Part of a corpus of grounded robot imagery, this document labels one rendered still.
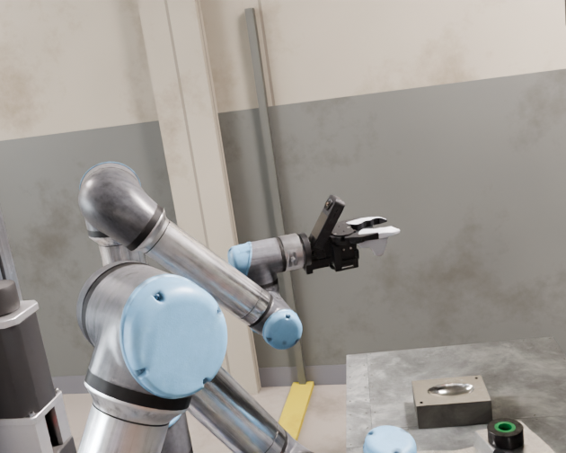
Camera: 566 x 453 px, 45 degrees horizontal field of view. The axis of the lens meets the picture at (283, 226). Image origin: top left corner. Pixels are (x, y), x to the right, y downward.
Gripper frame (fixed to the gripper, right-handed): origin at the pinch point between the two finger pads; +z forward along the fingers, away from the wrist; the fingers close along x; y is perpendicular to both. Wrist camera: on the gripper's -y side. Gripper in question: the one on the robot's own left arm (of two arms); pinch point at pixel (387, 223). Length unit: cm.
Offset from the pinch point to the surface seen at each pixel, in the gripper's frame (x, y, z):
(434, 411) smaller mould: -13, 63, 16
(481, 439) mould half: 12, 54, 16
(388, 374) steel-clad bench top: -47, 73, 18
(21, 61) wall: -281, -18, -94
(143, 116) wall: -248, 16, -36
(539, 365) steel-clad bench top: -29, 70, 61
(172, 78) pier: -232, -4, -19
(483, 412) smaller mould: -8, 63, 29
